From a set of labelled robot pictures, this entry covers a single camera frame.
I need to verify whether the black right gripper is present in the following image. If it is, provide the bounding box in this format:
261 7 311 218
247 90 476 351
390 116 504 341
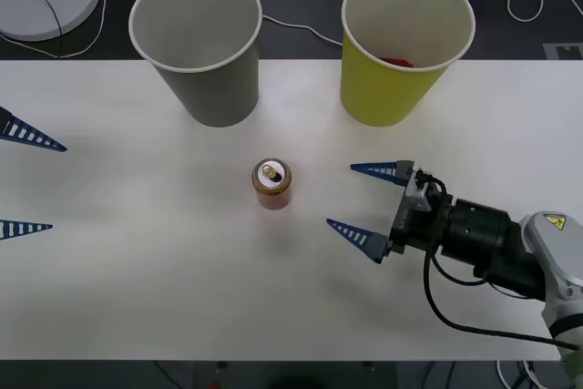
325 159 455 266

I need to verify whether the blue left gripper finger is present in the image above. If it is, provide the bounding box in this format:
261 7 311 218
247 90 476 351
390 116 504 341
0 220 54 241
0 106 68 154

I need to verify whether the orange-red drink can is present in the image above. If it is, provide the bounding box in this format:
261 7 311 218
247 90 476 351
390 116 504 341
251 158 292 211

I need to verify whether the yellow-green plastic waste bin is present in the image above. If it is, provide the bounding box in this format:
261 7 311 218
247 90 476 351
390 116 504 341
340 0 477 128

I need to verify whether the red can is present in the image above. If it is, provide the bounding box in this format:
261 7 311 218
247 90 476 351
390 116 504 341
376 56 414 68

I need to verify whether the grey plastic waste bin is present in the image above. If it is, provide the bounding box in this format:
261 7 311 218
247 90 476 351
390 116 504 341
128 0 264 128

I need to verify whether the grey flat marker plate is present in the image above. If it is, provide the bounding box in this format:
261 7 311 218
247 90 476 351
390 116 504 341
543 42 583 61

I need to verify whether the white looped cable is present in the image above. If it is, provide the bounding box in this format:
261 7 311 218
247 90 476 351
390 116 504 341
0 0 108 60

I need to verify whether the white cable under table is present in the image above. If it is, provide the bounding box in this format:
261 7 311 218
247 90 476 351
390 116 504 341
496 360 547 389

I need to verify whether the white power strip cable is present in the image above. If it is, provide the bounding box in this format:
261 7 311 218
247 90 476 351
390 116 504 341
118 0 343 47

